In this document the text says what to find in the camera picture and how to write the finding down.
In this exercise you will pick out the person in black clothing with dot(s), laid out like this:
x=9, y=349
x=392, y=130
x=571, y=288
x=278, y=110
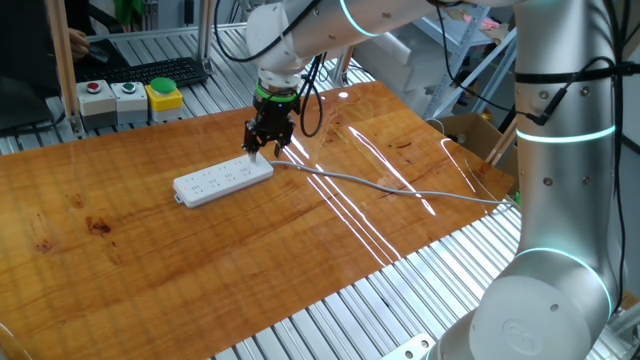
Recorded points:
x=25, y=45

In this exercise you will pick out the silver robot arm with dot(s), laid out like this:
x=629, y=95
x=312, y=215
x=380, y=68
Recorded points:
x=565, y=200

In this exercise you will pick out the grey metal shelf rack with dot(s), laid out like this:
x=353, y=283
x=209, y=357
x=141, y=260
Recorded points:
x=452, y=75

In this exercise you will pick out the person's bare hand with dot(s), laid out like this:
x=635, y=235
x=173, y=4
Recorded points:
x=79, y=44

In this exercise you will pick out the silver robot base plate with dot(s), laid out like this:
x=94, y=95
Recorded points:
x=410, y=350

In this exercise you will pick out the hanging green fabric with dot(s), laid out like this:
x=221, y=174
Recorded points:
x=127, y=12

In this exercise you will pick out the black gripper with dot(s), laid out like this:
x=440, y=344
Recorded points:
x=276, y=117

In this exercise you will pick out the white power strip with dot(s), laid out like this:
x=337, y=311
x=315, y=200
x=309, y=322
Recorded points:
x=220, y=180

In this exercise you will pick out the cardboard box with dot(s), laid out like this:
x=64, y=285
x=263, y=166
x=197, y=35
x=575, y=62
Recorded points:
x=470, y=132

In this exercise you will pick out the yellow box green mushroom button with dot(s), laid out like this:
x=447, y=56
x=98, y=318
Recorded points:
x=164, y=100

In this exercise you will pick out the wood grain table mat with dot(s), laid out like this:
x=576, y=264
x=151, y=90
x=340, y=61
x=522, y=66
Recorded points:
x=200, y=260

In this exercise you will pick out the white foam blocks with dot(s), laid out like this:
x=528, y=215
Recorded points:
x=400, y=65

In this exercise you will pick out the small green button control box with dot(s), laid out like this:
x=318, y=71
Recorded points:
x=129, y=105

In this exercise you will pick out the aluminium frame post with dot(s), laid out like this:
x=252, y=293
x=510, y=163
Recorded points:
x=62, y=60
x=502, y=145
x=205, y=30

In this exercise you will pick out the black keyboard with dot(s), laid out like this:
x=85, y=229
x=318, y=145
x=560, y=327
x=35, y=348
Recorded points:
x=150, y=72

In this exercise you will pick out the red button control box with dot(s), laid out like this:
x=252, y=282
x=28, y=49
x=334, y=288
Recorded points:
x=95, y=107

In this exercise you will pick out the black computer mouse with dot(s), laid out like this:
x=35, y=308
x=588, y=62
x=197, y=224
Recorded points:
x=98, y=55

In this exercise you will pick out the aluminium frame crossbar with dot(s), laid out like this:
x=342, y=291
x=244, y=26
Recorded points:
x=150, y=32

